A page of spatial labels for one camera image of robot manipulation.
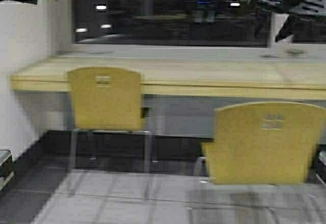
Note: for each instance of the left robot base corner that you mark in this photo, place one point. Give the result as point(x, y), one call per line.
point(7, 169)

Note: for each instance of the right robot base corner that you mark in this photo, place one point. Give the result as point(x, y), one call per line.
point(320, 168)

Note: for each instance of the long yellow counter table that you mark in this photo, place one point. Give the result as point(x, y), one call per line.
point(204, 78)

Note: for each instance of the yellow wooden chair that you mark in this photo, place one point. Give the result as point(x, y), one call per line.
point(271, 142)
point(107, 99)

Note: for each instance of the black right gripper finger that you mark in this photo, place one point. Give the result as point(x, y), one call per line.
point(262, 22)
point(293, 25)

